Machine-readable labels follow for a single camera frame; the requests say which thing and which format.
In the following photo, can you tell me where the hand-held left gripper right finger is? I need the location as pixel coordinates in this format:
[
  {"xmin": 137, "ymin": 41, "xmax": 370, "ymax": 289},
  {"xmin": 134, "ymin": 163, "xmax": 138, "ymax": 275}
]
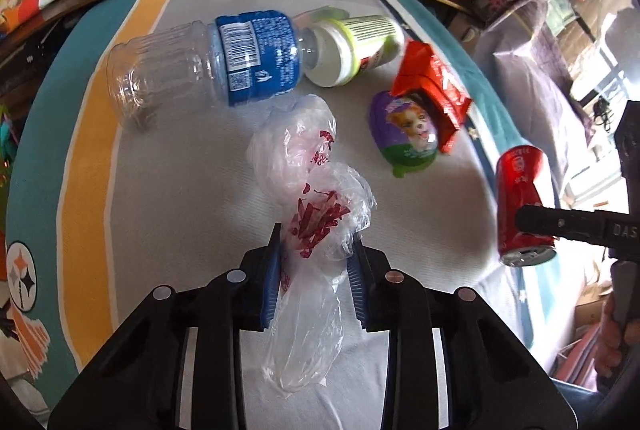
[{"xmin": 347, "ymin": 235, "xmax": 576, "ymax": 430}]

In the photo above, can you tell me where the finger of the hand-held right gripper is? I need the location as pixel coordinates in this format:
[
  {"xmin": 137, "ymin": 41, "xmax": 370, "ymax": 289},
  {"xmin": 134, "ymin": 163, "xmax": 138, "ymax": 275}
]
[{"xmin": 515, "ymin": 204, "xmax": 608, "ymax": 253}]

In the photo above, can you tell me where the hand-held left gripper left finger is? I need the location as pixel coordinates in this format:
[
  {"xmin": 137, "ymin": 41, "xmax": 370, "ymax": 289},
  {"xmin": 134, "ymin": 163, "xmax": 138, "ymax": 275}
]
[{"xmin": 47, "ymin": 223, "xmax": 283, "ymax": 430}]

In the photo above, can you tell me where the red cola can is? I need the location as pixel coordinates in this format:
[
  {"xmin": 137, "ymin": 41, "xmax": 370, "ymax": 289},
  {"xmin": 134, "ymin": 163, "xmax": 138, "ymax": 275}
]
[{"xmin": 495, "ymin": 145, "xmax": 558, "ymax": 268}]

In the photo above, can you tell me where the clear plastic bag red print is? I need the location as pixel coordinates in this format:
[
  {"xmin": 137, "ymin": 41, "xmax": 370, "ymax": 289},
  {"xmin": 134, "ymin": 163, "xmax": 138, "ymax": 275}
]
[{"xmin": 247, "ymin": 94, "xmax": 377, "ymax": 393}]

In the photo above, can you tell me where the purple egg toy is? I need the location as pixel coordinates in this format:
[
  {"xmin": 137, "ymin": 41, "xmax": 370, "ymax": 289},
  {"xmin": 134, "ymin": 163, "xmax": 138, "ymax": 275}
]
[{"xmin": 369, "ymin": 89, "xmax": 443, "ymax": 178}]

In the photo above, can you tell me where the orange snack wrapper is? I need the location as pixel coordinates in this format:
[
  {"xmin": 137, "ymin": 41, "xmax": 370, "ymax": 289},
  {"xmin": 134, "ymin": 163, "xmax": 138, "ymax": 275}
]
[{"xmin": 390, "ymin": 40, "xmax": 473, "ymax": 156}]

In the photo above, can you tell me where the clear bottle blue label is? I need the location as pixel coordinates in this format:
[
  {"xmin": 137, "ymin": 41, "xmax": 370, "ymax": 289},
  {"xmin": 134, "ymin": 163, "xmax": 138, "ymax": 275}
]
[{"xmin": 106, "ymin": 10, "xmax": 306, "ymax": 126}]

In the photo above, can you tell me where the white bottle green label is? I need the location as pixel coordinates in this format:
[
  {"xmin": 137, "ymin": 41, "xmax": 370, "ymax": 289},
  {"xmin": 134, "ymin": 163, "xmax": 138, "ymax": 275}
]
[{"xmin": 292, "ymin": 8, "xmax": 406, "ymax": 88}]

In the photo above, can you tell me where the person's right hand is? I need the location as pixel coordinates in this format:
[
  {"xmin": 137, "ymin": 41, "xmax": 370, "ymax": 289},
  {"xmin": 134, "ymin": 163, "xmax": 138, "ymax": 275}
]
[{"xmin": 595, "ymin": 295, "xmax": 628, "ymax": 383}]

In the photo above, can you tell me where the teal printed tablecloth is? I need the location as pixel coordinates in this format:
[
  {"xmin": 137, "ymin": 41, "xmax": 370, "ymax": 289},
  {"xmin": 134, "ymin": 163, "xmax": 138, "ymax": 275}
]
[{"xmin": 0, "ymin": 0, "xmax": 566, "ymax": 430}]

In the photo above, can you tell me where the multicoloured toy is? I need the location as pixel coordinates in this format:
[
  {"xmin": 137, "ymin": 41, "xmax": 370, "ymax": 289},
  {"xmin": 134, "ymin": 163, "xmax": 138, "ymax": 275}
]
[{"xmin": 0, "ymin": 107, "xmax": 22, "ymax": 183}]

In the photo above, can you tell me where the black cable bundle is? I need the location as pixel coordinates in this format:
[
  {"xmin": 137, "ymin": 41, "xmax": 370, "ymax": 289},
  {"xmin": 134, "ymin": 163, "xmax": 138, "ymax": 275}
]
[{"xmin": 591, "ymin": 94, "xmax": 627, "ymax": 132}]

